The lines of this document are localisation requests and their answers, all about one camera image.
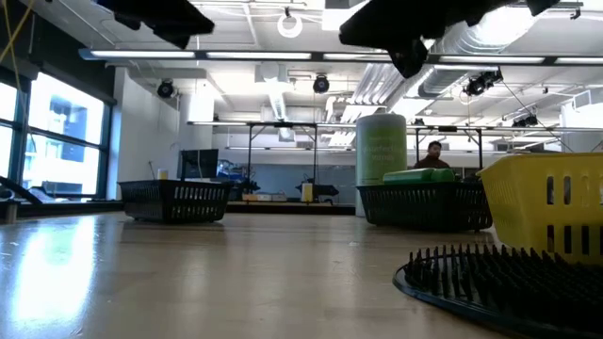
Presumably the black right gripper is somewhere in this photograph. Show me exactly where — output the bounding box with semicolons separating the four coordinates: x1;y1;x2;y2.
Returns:
337;0;562;80

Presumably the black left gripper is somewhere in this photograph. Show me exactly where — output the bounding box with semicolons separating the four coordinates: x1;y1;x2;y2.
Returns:
96;0;217;51

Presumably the green travel bottle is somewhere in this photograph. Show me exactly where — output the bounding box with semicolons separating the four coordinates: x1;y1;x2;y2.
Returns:
382;168;457;185

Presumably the yellow plastic basket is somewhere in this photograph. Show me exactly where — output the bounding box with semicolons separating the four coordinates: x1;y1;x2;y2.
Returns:
476;151;603;266

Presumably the black ceiling spotlight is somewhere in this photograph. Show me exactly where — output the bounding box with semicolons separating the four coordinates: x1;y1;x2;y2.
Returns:
156;78;175;100
312;73;331;95

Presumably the long ceiling light bar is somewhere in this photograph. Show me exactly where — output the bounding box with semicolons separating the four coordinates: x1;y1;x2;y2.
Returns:
78;46;603;67

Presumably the white round pendant lamp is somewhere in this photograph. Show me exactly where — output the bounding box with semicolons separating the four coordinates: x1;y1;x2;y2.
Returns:
276;7;303;40

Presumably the green white wipes canister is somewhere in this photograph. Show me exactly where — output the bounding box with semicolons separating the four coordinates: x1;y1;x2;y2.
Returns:
355;112;409;218

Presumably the person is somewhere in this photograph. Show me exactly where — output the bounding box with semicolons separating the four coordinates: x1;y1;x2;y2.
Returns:
413;139;451;170

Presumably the black computer monitor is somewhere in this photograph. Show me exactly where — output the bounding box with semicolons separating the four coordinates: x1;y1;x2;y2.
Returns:
180;148;220;181

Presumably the black plastic basket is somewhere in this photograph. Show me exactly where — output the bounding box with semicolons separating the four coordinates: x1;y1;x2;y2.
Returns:
355;181;494;233
117;179;234;224

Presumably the black metal gantry frame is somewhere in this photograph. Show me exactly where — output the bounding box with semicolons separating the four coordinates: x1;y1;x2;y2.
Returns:
245;121;319;189
414;124;485;164

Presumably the window with dark frame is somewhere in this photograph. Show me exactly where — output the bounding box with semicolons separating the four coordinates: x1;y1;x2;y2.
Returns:
0;70;114;202

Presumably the yellow hanging cable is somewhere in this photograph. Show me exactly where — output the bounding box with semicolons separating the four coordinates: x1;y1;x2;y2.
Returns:
0;0;37;65

